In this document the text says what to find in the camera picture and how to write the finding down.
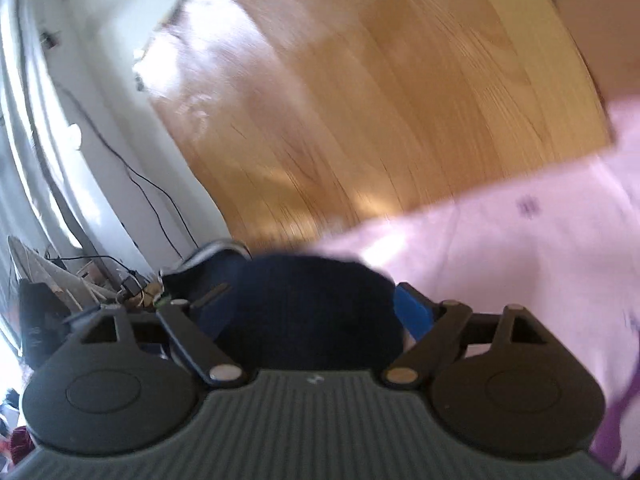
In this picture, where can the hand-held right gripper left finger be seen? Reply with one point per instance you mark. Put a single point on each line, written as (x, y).
(220, 310)

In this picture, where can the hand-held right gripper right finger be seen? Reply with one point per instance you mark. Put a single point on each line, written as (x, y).
(412, 310)

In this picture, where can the navy garment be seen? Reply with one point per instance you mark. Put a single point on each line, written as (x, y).
(310, 310)

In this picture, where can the black power adapter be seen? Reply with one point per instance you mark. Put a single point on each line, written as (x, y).
(132, 285)

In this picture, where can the pink printed blanket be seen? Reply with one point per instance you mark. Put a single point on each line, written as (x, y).
(525, 250)

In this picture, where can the white flat boards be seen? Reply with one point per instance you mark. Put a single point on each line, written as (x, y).
(55, 272)

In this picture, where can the red cloth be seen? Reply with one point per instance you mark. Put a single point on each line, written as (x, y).
(20, 441)

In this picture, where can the white curtain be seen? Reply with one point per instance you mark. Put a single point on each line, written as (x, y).
(17, 125)

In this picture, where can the white round wall fixture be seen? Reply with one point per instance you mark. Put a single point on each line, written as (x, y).
(75, 136)

